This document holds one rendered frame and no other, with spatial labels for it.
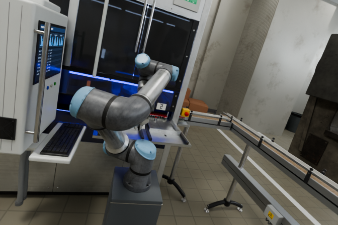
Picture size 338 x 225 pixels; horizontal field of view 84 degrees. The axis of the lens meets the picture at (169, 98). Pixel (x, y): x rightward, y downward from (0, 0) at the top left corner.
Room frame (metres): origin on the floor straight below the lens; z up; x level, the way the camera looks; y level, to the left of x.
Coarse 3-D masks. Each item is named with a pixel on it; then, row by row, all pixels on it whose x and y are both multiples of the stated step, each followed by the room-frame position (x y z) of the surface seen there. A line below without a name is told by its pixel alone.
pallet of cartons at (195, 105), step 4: (188, 88) 5.40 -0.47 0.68; (188, 92) 5.21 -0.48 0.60; (188, 96) 5.22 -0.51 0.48; (184, 100) 4.94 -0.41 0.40; (188, 100) 5.07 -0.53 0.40; (192, 100) 5.21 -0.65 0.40; (196, 100) 5.36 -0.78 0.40; (200, 100) 5.52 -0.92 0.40; (184, 104) 4.85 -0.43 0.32; (188, 104) 4.86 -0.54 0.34; (192, 104) 4.87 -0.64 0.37; (196, 104) 4.88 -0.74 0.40; (200, 104) 4.97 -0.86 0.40; (204, 104) 5.11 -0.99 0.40; (188, 108) 4.88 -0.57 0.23; (192, 108) 4.88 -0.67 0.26; (196, 108) 4.88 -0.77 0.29; (200, 108) 4.88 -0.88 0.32; (204, 108) 4.89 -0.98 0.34; (204, 112) 4.89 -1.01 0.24
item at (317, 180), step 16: (224, 112) 2.28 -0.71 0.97; (240, 128) 1.91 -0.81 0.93; (256, 144) 1.66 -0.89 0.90; (272, 144) 1.62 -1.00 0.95; (272, 160) 1.46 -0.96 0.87; (288, 160) 1.40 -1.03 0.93; (304, 176) 1.21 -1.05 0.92; (320, 176) 1.21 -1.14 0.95; (320, 192) 1.10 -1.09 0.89; (336, 192) 1.08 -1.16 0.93; (336, 208) 1.00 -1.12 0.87
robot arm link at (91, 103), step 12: (84, 96) 0.57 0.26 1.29; (96, 96) 0.57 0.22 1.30; (108, 96) 0.58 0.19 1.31; (72, 108) 0.56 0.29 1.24; (84, 108) 0.55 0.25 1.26; (96, 108) 0.55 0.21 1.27; (108, 108) 0.55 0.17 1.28; (84, 120) 0.57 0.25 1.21; (96, 120) 0.55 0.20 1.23; (108, 132) 0.68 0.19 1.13; (120, 132) 0.77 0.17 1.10; (108, 144) 0.77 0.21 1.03; (120, 144) 0.80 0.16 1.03; (120, 156) 0.85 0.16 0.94
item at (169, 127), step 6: (150, 120) 1.60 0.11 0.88; (156, 120) 1.64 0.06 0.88; (168, 120) 1.72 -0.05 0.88; (150, 126) 1.46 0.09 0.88; (156, 126) 1.50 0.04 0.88; (162, 126) 1.53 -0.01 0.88; (168, 126) 1.57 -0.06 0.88; (174, 126) 1.57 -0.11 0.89; (150, 132) 1.35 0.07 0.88; (156, 132) 1.37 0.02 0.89; (162, 132) 1.38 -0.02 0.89; (168, 132) 1.40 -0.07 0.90; (174, 132) 1.41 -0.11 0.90; (180, 132) 1.43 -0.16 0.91
